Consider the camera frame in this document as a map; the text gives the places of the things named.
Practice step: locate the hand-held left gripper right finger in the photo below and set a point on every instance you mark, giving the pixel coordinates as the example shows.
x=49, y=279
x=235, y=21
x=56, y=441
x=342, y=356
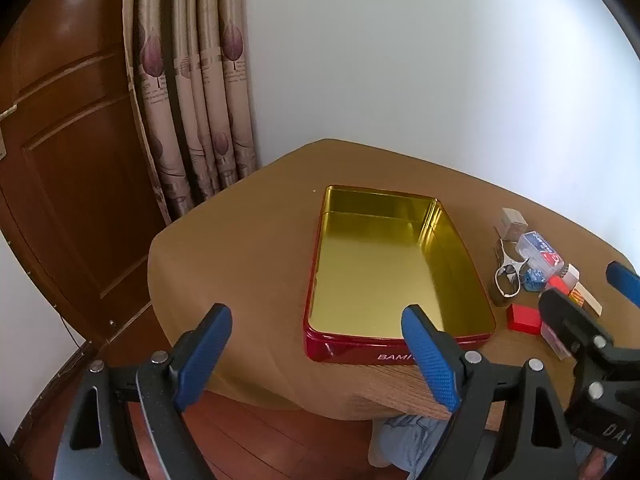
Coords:
x=430, y=360

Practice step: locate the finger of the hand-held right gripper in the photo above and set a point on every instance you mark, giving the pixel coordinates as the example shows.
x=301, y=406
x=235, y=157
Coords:
x=625, y=280
x=570, y=317

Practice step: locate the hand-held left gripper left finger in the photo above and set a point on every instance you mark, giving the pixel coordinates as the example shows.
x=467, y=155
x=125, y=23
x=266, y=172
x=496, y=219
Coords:
x=205, y=355

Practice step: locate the gold orange block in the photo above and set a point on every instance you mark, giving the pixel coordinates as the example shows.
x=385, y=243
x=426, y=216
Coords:
x=587, y=300

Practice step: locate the clear pink plastic box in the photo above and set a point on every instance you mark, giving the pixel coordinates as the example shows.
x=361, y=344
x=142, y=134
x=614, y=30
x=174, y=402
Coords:
x=552, y=340

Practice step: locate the red rectangular block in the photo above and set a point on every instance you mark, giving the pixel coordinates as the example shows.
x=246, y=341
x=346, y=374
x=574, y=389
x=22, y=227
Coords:
x=522, y=317

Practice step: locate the blue bottle cap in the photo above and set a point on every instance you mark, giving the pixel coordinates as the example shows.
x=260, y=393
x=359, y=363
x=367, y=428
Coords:
x=534, y=280

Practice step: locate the clear plastic box blue red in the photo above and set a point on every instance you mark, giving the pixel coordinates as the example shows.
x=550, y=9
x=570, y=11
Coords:
x=540, y=252

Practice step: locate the silver metal clip tool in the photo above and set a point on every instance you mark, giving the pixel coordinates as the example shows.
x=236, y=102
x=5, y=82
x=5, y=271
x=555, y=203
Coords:
x=507, y=280

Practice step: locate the red tin box gold inside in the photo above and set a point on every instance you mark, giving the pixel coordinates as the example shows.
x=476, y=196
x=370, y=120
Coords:
x=380, y=270

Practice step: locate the small beige cardboard box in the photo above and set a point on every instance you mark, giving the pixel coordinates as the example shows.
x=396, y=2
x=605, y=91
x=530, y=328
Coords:
x=512, y=222

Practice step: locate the wooden table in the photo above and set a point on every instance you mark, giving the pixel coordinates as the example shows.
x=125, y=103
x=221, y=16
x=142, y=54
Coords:
x=390, y=390

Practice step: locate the person's leg blue jeans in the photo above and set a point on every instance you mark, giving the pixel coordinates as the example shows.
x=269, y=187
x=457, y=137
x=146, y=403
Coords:
x=400, y=445

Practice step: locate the brown tablecloth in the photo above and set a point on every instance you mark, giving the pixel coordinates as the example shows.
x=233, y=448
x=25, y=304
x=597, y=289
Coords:
x=250, y=240

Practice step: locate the brown wooden door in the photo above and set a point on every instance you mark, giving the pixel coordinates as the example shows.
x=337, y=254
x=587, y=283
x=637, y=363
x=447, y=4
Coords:
x=75, y=170

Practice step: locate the beige leaf print curtain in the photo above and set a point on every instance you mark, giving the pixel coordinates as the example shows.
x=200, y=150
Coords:
x=200, y=85

